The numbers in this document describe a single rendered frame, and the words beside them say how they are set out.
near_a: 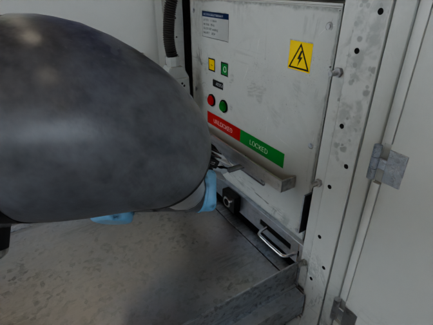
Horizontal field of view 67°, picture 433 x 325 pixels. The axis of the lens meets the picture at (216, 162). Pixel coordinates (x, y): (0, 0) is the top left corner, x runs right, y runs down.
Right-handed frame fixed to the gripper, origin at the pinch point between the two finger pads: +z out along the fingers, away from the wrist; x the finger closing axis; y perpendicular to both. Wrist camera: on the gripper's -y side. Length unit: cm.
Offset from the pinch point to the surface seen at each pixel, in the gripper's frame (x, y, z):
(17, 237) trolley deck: -39, -23, -33
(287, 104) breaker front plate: 19.3, 14.0, -5.1
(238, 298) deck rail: -17.0, 26.5, -7.1
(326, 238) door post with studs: 0.4, 31.7, 0.7
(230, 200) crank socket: -8.6, 0.3, 7.4
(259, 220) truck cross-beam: -8.4, 9.9, 9.7
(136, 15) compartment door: 25, -38, -20
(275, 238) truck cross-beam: -9.5, 16.1, 10.3
